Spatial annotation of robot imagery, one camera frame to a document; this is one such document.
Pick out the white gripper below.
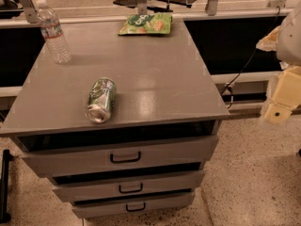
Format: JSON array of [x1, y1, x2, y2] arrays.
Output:
[[256, 3, 301, 124]]

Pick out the green soda can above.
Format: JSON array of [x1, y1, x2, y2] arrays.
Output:
[[86, 77, 117, 123]]

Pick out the green snack bag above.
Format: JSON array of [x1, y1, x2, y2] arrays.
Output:
[[119, 13, 172, 35]]

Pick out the grey drawer cabinet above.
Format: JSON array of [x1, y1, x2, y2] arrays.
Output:
[[1, 19, 228, 218]]

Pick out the middle grey drawer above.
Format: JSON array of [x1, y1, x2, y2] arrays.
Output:
[[53, 170, 204, 202]]

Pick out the grey drawer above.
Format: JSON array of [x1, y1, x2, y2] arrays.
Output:
[[72, 191, 195, 218], [53, 170, 204, 202], [22, 135, 218, 178]]

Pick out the bottom grey drawer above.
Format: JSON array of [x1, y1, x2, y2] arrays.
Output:
[[72, 191, 195, 218]]

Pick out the clear plastic water bottle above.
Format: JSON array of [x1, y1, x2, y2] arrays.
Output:
[[36, 0, 71, 64]]

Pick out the top grey drawer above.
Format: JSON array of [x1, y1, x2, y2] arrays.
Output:
[[22, 135, 218, 178]]

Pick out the black stand on floor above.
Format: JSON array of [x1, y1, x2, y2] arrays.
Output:
[[0, 149, 13, 224]]

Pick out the black cable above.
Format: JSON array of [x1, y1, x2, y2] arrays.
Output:
[[220, 5, 282, 109]]

